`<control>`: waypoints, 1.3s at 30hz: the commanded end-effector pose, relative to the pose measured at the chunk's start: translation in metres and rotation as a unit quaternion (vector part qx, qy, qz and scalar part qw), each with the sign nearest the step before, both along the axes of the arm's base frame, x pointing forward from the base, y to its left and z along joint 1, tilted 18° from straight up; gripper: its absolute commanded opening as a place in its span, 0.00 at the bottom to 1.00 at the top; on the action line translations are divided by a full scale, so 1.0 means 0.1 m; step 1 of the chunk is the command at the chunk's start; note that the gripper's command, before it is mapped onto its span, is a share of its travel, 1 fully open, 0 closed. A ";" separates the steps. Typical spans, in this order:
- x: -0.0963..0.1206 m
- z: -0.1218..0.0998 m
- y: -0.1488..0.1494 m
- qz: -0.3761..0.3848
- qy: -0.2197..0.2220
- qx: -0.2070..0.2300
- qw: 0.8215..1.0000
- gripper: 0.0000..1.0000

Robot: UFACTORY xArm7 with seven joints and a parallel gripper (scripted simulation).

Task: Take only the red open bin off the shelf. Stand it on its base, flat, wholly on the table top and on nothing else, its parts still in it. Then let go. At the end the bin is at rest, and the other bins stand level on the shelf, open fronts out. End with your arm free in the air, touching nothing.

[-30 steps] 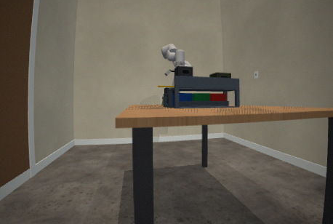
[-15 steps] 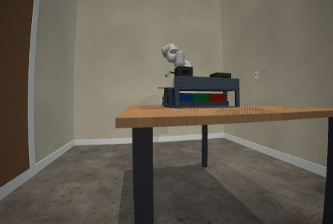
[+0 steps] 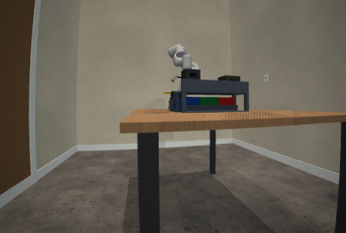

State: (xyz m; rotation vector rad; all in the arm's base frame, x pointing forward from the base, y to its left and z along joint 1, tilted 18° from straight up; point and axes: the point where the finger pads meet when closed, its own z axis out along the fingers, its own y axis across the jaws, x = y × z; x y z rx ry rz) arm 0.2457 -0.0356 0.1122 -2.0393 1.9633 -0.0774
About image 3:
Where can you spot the grey metal shelf rack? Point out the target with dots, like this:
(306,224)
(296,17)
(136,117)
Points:
(210,87)

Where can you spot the blue open bin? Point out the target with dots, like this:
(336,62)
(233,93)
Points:
(191,101)

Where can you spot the red bin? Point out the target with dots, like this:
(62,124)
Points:
(226,101)

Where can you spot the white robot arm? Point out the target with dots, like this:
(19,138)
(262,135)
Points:
(181,58)

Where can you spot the green open bin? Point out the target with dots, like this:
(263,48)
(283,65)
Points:
(208,100)

